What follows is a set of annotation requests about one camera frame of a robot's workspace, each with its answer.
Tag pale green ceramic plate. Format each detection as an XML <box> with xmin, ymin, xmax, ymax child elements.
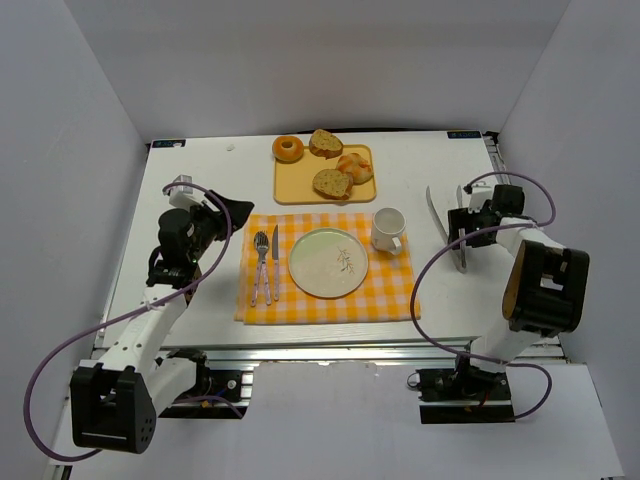
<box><xmin>287</xmin><ymin>227</ymin><xmax>369</xmax><ymax>299</ymax></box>

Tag knife with patterned handle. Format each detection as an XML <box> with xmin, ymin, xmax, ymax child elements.
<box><xmin>272</xmin><ymin>224</ymin><xmax>280</xmax><ymax>302</ymax></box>

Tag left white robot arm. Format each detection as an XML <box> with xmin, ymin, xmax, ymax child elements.
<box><xmin>70</xmin><ymin>186</ymin><xmax>254</xmax><ymax>454</ymax></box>

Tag yellow plastic tray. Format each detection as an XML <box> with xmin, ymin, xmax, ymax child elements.
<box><xmin>273</xmin><ymin>146</ymin><xmax>377</xmax><ymax>205</ymax></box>

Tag yellow checkered cloth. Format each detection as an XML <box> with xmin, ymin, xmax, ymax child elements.
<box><xmin>234</xmin><ymin>213</ymin><xmax>414</xmax><ymax>325</ymax></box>

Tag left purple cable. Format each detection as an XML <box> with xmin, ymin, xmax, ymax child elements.
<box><xmin>23</xmin><ymin>180</ymin><xmax>245</xmax><ymax>461</ymax></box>

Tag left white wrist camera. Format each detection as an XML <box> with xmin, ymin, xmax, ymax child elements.
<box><xmin>163</xmin><ymin>174</ymin><xmax>201</xmax><ymax>211</ymax></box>

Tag fork with patterned handle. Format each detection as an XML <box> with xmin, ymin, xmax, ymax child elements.
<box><xmin>251</xmin><ymin>231</ymin><xmax>272</xmax><ymax>307</ymax></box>

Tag back bread slice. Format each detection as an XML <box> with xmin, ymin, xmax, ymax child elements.
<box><xmin>309</xmin><ymin>129</ymin><xmax>344</xmax><ymax>159</ymax></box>

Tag orange topped round bun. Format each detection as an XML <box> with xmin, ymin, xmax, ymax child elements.
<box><xmin>336</xmin><ymin>153</ymin><xmax>373</xmax><ymax>185</ymax></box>

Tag white ceramic mug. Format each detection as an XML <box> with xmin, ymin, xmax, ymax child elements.
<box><xmin>371</xmin><ymin>207</ymin><xmax>406</xmax><ymax>255</ymax></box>

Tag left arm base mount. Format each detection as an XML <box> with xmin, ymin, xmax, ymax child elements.
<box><xmin>155</xmin><ymin>349</ymin><xmax>247</xmax><ymax>420</ymax></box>

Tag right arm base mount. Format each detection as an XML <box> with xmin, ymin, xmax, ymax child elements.
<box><xmin>406</xmin><ymin>368</ymin><xmax>515</xmax><ymax>425</ymax></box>

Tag blue corner label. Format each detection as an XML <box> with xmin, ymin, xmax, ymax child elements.
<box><xmin>151</xmin><ymin>139</ymin><xmax>186</xmax><ymax>149</ymax></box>
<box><xmin>446</xmin><ymin>130</ymin><xmax>483</xmax><ymax>140</ymax></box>

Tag left blue corner label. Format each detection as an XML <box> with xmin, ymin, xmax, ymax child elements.
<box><xmin>151</xmin><ymin>139</ymin><xmax>186</xmax><ymax>149</ymax></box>

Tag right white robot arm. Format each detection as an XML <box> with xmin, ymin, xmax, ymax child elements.
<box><xmin>447</xmin><ymin>182</ymin><xmax>590</xmax><ymax>393</ymax></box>

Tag front bread slice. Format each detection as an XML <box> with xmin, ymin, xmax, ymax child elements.
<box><xmin>312</xmin><ymin>169</ymin><xmax>353</xmax><ymax>199</ymax></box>

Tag glazed ring donut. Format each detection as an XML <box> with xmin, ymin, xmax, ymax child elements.
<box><xmin>272</xmin><ymin>136</ymin><xmax>304</xmax><ymax>163</ymax></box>

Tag bread slice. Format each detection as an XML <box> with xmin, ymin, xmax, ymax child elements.
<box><xmin>309</xmin><ymin>129</ymin><xmax>344</xmax><ymax>159</ymax></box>
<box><xmin>312</xmin><ymin>169</ymin><xmax>353</xmax><ymax>199</ymax></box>

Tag right blue corner label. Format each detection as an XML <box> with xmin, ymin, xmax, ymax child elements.
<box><xmin>446</xmin><ymin>130</ymin><xmax>483</xmax><ymax>140</ymax></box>

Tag metal tongs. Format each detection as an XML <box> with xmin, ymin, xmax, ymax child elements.
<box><xmin>425</xmin><ymin>184</ymin><xmax>469</xmax><ymax>275</ymax></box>

